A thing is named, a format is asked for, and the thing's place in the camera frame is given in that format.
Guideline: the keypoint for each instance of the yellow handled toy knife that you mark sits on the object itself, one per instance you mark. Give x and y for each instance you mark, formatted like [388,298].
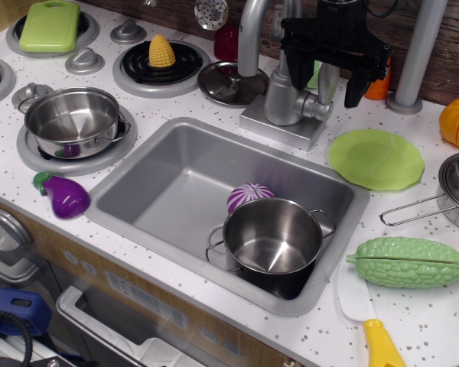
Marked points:
[356,304]

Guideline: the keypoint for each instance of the silver toy faucet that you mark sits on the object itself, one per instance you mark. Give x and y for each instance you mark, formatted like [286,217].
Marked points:
[284,114]

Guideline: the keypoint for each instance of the black coil burner centre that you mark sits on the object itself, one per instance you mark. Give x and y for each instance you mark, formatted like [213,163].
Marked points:
[133,73]

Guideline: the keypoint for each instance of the grey vertical support pole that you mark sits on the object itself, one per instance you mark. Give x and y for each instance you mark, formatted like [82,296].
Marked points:
[405,100]

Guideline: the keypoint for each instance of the yellow toy corn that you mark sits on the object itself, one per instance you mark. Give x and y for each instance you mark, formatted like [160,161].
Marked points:
[161,53]

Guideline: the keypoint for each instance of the grey oven door handle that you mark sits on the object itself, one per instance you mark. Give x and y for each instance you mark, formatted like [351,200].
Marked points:
[114,334]

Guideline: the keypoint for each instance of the steel pot on burner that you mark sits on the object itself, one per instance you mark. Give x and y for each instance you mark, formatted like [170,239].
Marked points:
[75,122]

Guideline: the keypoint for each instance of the purple toy eggplant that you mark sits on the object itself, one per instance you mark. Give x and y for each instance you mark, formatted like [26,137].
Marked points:
[68,199]

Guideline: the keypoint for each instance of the red toy pepper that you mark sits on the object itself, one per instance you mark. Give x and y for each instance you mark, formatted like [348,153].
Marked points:
[226,43]

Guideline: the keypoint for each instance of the orange toy carrot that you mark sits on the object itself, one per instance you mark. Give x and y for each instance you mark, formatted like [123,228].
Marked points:
[379,89]

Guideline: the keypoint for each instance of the grey stove knob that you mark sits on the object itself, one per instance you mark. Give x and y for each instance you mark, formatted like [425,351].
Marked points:
[27,95]
[129,32]
[84,62]

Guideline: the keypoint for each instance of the green toy cutting board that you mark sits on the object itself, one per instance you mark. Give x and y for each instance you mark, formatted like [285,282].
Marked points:
[50,26]

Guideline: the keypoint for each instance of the purple white toy onion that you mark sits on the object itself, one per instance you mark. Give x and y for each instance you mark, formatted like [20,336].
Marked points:
[245,193]

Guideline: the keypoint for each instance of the steel saucepan with wire handle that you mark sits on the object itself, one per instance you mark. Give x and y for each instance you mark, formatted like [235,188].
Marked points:
[447,197]

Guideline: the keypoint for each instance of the steel pot in sink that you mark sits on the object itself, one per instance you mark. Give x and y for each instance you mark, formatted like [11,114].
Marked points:
[274,243]

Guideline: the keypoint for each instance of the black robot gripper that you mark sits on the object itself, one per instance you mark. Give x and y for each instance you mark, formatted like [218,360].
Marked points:
[337,35]

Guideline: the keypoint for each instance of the steel pot lid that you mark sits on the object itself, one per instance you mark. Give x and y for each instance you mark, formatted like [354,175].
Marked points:
[221,82]

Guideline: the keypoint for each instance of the green plastic plate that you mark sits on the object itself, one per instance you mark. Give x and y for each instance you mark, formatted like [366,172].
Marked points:
[376,160]

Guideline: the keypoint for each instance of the green toy bitter gourd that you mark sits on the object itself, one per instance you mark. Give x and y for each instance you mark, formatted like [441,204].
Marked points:
[401,262]

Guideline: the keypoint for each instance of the grey stove knob lower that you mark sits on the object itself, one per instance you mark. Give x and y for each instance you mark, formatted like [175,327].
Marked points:
[27,95]

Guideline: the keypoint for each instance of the grey stove knob middle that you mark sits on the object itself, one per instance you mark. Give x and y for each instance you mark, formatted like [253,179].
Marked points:
[84,62]

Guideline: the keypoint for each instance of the grey stove knob upper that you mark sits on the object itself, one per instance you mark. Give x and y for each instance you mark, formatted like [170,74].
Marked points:
[129,32]

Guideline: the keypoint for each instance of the grey round oven dial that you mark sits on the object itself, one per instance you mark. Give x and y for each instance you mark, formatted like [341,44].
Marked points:
[14,239]

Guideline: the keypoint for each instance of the silver perforated ladle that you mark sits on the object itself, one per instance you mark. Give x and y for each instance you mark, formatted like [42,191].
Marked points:
[211,15]

